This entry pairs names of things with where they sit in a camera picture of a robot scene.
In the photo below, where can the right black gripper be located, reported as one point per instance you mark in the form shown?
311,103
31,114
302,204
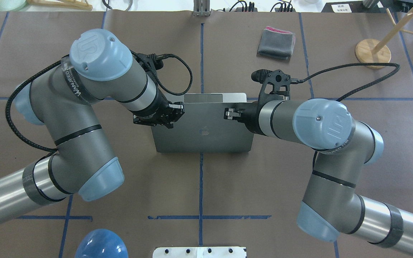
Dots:
251,115

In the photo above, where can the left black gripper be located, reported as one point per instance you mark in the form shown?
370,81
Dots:
153,109

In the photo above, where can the grey laptop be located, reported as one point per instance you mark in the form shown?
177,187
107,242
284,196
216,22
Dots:
203,128

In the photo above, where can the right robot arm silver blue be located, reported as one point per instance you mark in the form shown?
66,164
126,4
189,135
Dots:
330,205

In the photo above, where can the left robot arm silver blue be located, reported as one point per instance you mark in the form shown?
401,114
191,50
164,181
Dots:
61,98

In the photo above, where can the grey pink folded cloth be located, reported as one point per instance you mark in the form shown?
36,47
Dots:
276,43

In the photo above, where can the black power strip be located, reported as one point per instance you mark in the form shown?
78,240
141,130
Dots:
241,6

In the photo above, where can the wooden dish rack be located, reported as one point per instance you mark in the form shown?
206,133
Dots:
67,4

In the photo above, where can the wooden mug tree stand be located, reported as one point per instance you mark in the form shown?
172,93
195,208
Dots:
374,53

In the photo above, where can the blue desk lamp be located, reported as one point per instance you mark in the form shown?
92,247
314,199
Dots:
101,243

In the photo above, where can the black box with label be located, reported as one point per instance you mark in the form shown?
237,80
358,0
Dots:
343,7

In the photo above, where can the green glass plate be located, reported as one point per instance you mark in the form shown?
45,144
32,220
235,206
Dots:
12,5

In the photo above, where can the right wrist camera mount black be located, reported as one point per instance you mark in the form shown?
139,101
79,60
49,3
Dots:
275,85

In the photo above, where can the aluminium frame post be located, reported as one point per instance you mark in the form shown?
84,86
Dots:
201,8

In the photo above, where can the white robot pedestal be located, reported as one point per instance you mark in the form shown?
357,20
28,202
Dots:
200,252

